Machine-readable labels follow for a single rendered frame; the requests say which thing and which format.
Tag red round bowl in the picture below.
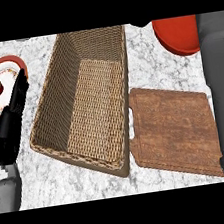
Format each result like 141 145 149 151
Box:
151 14 203 61

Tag brown wooden cutting board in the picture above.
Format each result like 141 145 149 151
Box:
121 76 224 190

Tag brown wicker basket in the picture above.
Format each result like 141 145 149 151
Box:
15 24 146 191

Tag dark rounded object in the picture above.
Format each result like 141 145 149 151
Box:
129 21 153 30

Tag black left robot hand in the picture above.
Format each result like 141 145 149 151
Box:
0 67 41 167

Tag red rimmed white plate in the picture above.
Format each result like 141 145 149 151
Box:
0 53 35 127

